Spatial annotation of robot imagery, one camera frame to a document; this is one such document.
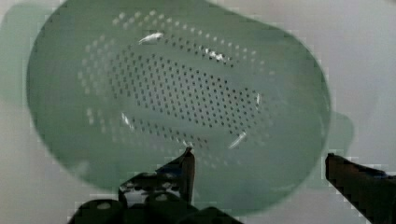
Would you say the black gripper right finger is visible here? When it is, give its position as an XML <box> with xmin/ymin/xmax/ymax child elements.
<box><xmin>325</xmin><ymin>153</ymin><xmax>396</xmax><ymax>224</ymax></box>

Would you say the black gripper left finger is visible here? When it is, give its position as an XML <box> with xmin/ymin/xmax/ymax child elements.
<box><xmin>118</xmin><ymin>147</ymin><xmax>195</xmax><ymax>207</ymax></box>

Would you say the green plastic strainer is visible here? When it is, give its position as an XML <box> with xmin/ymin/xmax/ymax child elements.
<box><xmin>1</xmin><ymin>0</ymin><xmax>354</xmax><ymax>224</ymax></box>

